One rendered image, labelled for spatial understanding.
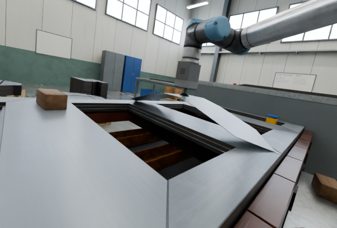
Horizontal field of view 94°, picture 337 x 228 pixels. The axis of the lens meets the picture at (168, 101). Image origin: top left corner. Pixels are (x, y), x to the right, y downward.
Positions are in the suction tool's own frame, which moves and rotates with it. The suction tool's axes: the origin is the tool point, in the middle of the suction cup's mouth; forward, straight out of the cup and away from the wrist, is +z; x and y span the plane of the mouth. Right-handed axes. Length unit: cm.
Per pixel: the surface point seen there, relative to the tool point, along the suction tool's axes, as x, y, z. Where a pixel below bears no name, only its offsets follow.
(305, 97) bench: 41, -77, -10
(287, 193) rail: 39.0, 19.5, 10.9
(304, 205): 45, -9, 25
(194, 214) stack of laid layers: 30, 40, 9
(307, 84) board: 64, -884, -88
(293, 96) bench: 35, -78, -9
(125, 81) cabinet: -690, -459, 32
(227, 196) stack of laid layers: 32.1, 33.6, 8.6
